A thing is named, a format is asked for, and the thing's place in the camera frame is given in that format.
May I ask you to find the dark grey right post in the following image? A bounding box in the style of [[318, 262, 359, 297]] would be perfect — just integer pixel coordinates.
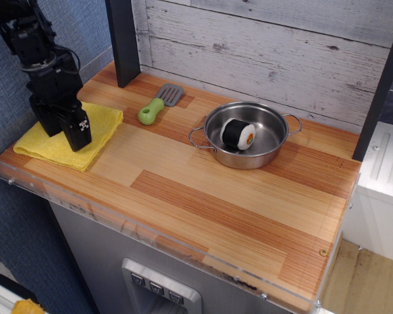
[[352, 43, 393, 162]]

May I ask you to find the silver dispenser button panel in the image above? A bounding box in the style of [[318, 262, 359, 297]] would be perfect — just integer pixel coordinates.
[[121, 258, 202, 313]]

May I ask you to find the dark grey left post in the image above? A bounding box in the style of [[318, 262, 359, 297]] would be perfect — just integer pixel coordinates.
[[105, 0, 141, 88]]

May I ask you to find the clear acrylic guard rail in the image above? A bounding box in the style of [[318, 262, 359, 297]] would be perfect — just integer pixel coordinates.
[[0, 45, 361, 311]]

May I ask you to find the stainless steel pot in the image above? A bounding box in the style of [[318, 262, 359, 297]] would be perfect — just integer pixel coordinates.
[[189, 101, 303, 169]]

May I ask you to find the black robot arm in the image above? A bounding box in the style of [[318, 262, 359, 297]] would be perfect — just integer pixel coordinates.
[[0, 1, 92, 152]]

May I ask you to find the grey toy fridge cabinet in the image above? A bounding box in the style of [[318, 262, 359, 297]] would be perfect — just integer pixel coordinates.
[[50, 203, 286, 313]]

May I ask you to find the toy sushi roll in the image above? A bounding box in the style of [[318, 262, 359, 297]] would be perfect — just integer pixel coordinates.
[[220, 118, 256, 150]]

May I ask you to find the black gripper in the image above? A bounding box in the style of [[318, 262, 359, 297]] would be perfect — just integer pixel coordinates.
[[21, 52, 92, 152]]

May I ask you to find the green handled grey spatula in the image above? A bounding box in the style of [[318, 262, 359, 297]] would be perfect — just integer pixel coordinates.
[[138, 83, 184, 126]]

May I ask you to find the white side cabinet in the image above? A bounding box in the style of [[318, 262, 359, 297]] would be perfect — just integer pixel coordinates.
[[342, 122, 393, 260]]

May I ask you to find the yellow cloth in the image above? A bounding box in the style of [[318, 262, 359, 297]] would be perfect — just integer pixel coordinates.
[[13, 102, 123, 172]]

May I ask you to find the dark grey post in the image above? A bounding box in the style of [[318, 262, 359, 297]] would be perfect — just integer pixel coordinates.
[[352, 43, 393, 162], [105, 0, 141, 88]]

